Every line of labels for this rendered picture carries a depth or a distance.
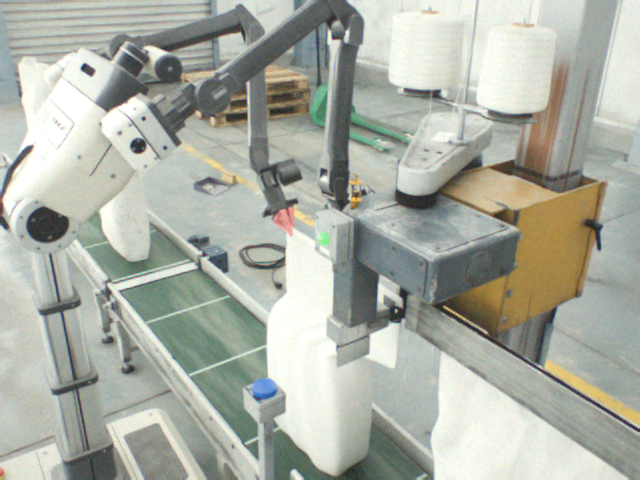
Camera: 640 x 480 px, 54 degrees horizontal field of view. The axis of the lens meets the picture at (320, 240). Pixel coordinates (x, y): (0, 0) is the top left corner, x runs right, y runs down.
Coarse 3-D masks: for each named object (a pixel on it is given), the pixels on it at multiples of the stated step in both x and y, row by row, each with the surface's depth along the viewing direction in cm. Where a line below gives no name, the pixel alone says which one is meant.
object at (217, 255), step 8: (200, 232) 330; (192, 240) 332; (200, 240) 325; (208, 240) 328; (200, 248) 324; (208, 248) 320; (216, 248) 320; (208, 256) 314; (216, 256) 315; (224, 256) 318; (216, 264) 316; (224, 264) 319; (224, 272) 321
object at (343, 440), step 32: (288, 256) 186; (320, 256) 171; (288, 288) 191; (320, 288) 175; (384, 288) 151; (288, 320) 185; (320, 320) 177; (288, 352) 185; (320, 352) 174; (384, 352) 158; (288, 384) 189; (320, 384) 175; (352, 384) 172; (288, 416) 194; (320, 416) 179; (352, 416) 177; (320, 448) 184; (352, 448) 183
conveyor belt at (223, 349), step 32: (160, 288) 286; (192, 288) 287; (160, 320) 262; (192, 320) 263; (224, 320) 263; (192, 352) 243; (224, 352) 243; (256, 352) 243; (224, 384) 226; (224, 416) 211; (256, 448) 198; (288, 448) 198; (384, 448) 199
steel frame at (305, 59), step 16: (304, 0) 943; (0, 16) 691; (0, 32) 697; (320, 32) 939; (0, 48) 702; (304, 48) 973; (320, 48) 950; (0, 64) 708; (304, 64) 980; (320, 64) 961; (0, 80) 714; (0, 96) 720; (16, 96) 730; (624, 160) 570
